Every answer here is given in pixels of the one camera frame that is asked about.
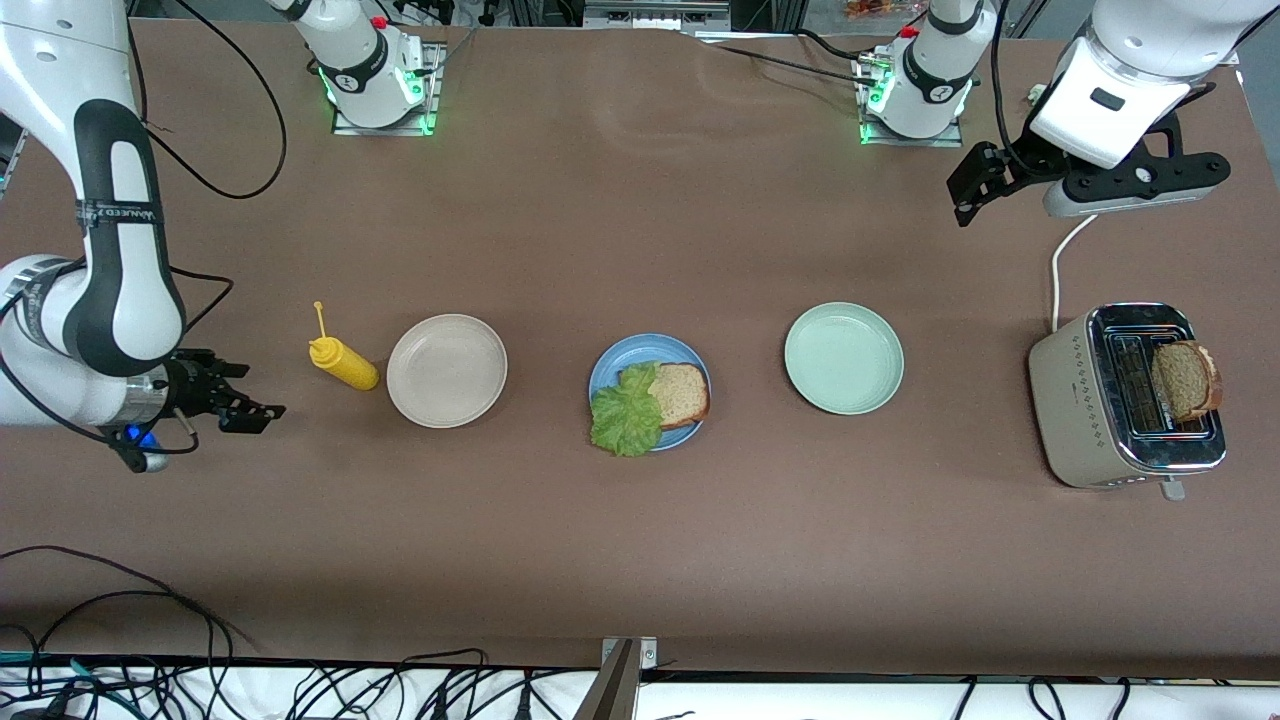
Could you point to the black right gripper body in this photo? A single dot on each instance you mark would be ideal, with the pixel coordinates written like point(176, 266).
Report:
point(191, 386)

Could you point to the light green round plate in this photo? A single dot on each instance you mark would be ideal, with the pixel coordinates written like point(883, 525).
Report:
point(843, 358)

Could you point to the brown bread slice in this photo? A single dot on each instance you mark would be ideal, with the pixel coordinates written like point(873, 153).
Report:
point(1188, 380)
point(685, 395)

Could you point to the grey metal box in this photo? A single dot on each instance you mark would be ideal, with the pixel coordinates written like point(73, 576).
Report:
point(655, 15)

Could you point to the dark aluminium profile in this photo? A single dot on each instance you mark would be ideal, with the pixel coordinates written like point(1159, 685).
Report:
point(612, 695)

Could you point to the orange snack bag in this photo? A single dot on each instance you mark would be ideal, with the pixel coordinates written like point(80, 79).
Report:
point(880, 8)

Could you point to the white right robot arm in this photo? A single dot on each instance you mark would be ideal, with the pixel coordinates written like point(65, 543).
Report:
point(40, 60)

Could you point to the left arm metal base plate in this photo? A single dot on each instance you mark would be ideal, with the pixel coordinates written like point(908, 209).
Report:
point(910, 142)

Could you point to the silver metal bracket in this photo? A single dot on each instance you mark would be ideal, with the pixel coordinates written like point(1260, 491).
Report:
point(648, 652)

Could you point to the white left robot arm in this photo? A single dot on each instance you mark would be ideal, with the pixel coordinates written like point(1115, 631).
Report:
point(935, 70)

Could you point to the brown table cover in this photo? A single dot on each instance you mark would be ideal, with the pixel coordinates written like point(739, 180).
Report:
point(640, 560)

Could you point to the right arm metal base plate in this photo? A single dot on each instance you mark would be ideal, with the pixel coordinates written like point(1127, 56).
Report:
point(430, 90)

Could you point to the beige chrome toaster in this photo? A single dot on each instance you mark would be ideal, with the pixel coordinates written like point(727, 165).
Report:
point(1075, 410)

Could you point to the beige round plate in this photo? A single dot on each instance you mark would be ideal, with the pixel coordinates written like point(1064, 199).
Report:
point(446, 370)

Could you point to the green lettuce leaf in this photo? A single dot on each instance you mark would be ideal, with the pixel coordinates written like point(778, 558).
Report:
point(625, 420)

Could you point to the yellow mustard squeeze bottle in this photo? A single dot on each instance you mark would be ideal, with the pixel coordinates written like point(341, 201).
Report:
point(345, 365)

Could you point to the blue round plate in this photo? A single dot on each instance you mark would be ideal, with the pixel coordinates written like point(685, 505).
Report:
point(640, 349)

